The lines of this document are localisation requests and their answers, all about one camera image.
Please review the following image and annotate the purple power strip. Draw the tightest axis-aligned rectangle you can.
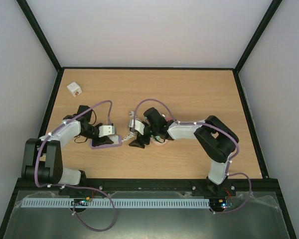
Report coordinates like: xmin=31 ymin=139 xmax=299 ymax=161
xmin=90 ymin=135 xmax=122 ymax=149

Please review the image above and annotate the white power strip cord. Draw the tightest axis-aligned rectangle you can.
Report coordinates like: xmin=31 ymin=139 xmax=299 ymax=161
xmin=121 ymin=111 xmax=138 ymax=143

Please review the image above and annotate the white charger plug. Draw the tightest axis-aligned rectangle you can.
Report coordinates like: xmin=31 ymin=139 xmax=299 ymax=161
xmin=109 ymin=135 xmax=121 ymax=143

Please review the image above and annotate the white tiger cube plug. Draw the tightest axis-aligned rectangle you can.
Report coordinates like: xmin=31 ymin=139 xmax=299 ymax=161
xmin=67 ymin=82 xmax=82 ymax=97

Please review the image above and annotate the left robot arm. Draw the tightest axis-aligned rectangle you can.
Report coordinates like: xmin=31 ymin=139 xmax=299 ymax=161
xmin=21 ymin=105 xmax=116 ymax=187

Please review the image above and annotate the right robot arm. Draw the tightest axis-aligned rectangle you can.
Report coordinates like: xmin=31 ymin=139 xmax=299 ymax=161
xmin=129 ymin=107 xmax=239 ymax=195

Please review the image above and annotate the round pink socket base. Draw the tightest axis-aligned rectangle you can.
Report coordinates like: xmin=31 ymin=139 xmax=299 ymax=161
xmin=150 ymin=137 xmax=168 ymax=146

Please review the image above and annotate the grey metal tray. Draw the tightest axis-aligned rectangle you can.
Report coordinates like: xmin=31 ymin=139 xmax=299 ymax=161
xmin=4 ymin=191 xmax=289 ymax=239

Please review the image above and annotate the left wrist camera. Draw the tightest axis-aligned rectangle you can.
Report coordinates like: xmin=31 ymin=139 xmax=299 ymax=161
xmin=98 ymin=125 xmax=116 ymax=137

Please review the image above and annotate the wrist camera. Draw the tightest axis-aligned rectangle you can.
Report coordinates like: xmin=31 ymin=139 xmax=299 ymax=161
xmin=98 ymin=125 xmax=116 ymax=137
xmin=129 ymin=119 xmax=145 ymax=134

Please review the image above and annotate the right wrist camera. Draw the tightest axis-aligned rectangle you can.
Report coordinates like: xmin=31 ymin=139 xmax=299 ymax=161
xmin=129 ymin=119 xmax=145 ymax=134

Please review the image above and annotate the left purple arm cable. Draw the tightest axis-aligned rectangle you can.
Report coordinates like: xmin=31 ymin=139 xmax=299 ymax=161
xmin=34 ymin=100 xmax=118 ymax=231

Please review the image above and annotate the black frame rail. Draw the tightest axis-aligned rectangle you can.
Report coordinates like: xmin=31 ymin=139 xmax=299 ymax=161
xmin=14 ymin=178 xmax=281 ymax=198

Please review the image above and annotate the white slotted cable duct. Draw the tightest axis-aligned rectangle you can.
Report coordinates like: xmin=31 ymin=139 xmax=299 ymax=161
xmin=20 ymin=198 xmax=210 ymax=209

